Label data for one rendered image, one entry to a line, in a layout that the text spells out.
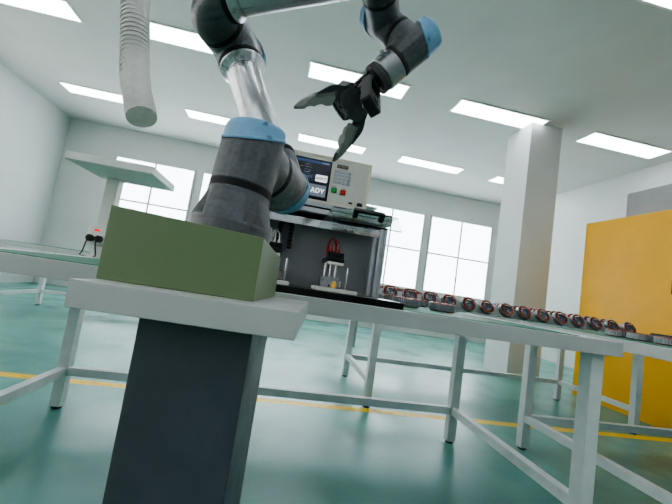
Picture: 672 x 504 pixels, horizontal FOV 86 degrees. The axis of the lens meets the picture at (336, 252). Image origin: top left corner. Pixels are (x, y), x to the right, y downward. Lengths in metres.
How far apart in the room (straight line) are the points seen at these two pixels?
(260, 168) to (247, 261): 0.18
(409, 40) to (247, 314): 0.66
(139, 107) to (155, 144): 6.19
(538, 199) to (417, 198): 3.74
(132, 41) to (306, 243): 1.66
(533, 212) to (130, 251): 4.97
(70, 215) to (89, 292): 8.18
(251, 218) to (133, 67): 2.00
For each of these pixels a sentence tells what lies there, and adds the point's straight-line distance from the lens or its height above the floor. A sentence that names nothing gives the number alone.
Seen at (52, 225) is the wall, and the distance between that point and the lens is 8.89.
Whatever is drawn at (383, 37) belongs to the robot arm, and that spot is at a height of 1.36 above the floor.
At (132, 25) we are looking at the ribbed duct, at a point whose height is 2.11.
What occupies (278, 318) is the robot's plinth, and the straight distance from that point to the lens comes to 0.51.
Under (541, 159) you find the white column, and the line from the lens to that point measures 5.52.
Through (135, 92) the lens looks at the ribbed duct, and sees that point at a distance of 2.45.
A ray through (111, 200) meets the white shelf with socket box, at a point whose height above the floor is 1.05.
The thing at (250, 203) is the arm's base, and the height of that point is 0.91.
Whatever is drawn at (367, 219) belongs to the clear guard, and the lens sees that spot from 1.24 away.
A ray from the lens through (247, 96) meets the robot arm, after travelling 0.94.
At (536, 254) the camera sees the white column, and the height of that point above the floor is 1.57.
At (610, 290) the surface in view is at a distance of 4.75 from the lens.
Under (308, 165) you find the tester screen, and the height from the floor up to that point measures 1.26.
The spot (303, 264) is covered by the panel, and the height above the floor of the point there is 0.86.
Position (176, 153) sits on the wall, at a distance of 8.39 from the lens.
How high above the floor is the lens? 0.79
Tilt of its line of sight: 5 degrees up
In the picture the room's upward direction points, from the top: 9 degrees clockwise
